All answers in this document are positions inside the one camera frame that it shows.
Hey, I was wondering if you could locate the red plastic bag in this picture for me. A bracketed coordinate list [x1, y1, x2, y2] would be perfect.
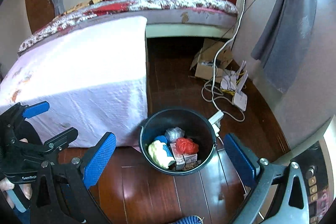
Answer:
[175, 138, 199, 155]

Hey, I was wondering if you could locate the left hand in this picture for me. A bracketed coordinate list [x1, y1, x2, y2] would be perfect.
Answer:
[1, 134, 36, 213]

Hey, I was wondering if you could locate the white router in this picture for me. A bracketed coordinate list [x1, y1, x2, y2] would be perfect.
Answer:
[220, 60, 248, 112]

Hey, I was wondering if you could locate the black trash bin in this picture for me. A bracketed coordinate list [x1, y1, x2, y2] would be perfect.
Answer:
[139, 108, 219, 176]

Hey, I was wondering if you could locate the yellow towel cloth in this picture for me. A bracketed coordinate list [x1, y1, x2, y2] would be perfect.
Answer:
[147, 140, 175, 169]

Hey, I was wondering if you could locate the white power adapter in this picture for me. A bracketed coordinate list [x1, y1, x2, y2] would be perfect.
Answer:
[208, 110, 224, 125]

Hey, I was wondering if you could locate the clear plastic bag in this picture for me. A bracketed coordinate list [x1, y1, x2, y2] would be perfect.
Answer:
[165, 127, 185, 143]

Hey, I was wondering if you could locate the blue glove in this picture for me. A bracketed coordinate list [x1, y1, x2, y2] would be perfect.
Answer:
[154, 135, 168, 144]

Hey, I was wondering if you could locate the pink sheet covered table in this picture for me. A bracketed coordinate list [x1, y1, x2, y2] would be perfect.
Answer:
[1, 16, 147, 148]

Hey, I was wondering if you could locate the grey right curtain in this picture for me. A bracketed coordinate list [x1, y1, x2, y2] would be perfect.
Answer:
[251, 0, 317, 94]

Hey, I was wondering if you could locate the red white carton box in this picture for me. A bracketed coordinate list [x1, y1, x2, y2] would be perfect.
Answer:
[170, 143, 199, 171]

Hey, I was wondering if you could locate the white hanging cable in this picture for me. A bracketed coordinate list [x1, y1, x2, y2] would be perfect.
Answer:
[200, 0, 246, 122]

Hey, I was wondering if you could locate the light blue cloth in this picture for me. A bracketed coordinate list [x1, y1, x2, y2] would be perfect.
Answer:
[162, 143, 174, 160]

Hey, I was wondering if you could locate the cardboard box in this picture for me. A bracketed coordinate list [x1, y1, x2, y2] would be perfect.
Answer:
[190, 38, 233, 83]

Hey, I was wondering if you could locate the bed with floral sheet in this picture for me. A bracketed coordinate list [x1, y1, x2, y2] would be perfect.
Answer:
[18, 0, 239, 55]

